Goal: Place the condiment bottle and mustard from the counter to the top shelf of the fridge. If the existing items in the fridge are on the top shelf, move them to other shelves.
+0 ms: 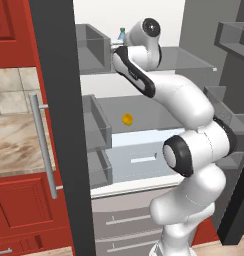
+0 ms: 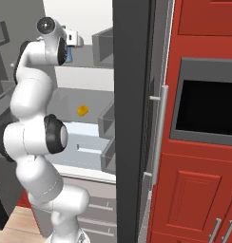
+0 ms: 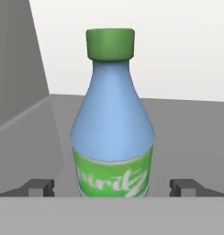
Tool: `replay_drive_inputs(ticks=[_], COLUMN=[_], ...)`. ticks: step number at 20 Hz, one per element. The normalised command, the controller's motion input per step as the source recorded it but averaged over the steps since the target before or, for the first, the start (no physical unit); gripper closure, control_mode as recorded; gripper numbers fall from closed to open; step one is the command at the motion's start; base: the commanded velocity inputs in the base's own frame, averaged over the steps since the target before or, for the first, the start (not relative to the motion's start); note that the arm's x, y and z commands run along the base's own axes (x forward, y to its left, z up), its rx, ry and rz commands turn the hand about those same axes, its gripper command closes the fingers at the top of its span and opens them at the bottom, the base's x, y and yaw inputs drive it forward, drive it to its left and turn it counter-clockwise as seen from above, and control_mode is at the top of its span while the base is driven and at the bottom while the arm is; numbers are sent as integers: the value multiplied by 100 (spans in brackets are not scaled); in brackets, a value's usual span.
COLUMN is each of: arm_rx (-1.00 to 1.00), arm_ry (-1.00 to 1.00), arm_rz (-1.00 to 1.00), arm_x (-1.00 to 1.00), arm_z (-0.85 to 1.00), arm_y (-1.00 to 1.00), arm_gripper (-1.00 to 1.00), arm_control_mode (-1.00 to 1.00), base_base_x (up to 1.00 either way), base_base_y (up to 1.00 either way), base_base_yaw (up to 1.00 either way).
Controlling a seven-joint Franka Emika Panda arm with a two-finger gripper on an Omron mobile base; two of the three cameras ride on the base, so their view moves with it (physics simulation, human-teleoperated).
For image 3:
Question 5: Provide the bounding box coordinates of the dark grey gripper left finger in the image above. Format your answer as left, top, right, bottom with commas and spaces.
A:
0, 178, 55, 198

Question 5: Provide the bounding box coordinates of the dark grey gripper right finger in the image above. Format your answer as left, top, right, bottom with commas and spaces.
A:
169, 178, 224, 198

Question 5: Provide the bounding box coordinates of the blue bottle with green cap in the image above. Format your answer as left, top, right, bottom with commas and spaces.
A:
69, 28, 156, 198

